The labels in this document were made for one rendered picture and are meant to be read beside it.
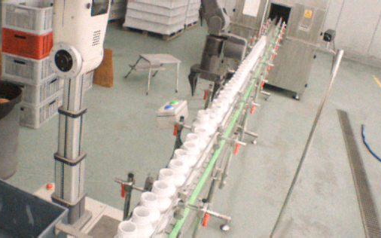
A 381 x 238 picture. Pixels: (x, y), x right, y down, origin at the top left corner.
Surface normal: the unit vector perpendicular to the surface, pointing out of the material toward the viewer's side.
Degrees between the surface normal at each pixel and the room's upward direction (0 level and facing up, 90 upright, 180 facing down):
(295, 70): 90
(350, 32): 90
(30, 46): 90
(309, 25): 90
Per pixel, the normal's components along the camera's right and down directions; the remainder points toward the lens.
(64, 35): -0.32, 0.51
